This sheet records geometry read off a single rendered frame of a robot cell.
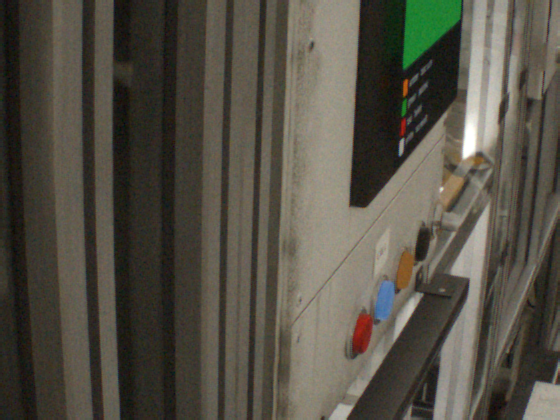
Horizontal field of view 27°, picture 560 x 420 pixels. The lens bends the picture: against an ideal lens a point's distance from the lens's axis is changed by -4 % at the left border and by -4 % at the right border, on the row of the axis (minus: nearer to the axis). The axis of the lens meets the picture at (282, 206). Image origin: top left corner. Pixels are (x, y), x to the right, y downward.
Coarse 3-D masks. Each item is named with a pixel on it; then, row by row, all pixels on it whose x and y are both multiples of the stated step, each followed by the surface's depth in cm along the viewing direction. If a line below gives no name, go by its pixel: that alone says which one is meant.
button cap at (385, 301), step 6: (384, 282) 91; (390, 282) 91; (384, 288) 91; (390, 288) 91; (384, 294) 90; (390, 294) 91; (378, 300) 90; (384, 300) 90; (390, 300) 92; (378, 306) 90; (384, 306) 90; (390, 306) 92; (378, 312) 91; (384, 312) 90; (390, 312) 92; (378, 318) 91; (384, 318) 91
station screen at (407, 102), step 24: (456, 24) 94; (432, 48) 86; (456, 48) 95; (408, 72) 80; (432, 72) 87; (456, 72) 96; (408, 96) 81; (432, 96) 89; (456, 96) 98; (408, 120) 82; (432, 120) 90; (408, 144) 83
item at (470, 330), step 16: (512, 0) 144; (496, 160) 149; (496, 176) 152; (480, 224) 152; (480, 240) 153; (464, 256) 154; (480, 256) 153; (480, 272) 154; (480, 288) 155; (416, 304) 113; (480, 304) 157; (480, 320) 160; (448, 336) 159; (464, 336) 158; (448, 352) 160; (464, 352) 159; (448, 368) 160; (464, 368) 160; (448, 384) 161; (464, 384) 160; (464, 400) 161; (464, 416) 163
